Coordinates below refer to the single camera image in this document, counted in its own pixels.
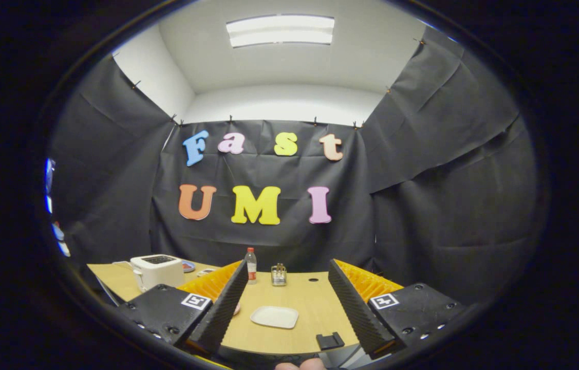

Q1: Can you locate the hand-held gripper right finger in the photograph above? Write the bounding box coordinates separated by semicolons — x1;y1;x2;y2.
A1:
327;258;467;360

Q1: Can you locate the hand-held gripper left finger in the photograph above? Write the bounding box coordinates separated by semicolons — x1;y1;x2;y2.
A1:
117;260;249;360

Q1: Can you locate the black table clamp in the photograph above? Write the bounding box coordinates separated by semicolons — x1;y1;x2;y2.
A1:
316;332;345;351

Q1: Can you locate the white square plate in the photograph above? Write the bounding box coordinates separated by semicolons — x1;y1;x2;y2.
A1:
250;306;300;329

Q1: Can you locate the clear plastic bottle red cap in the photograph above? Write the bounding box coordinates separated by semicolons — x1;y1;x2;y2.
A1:
245;247;258;285

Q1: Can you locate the white toaster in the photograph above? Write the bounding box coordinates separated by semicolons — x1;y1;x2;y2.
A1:
129;254;185;292

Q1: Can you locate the black backdrop cloth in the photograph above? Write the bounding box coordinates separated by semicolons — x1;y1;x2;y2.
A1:
45;26;541;309

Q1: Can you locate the ceiling light panel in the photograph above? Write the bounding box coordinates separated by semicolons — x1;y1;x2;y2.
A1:
226;14;335;48

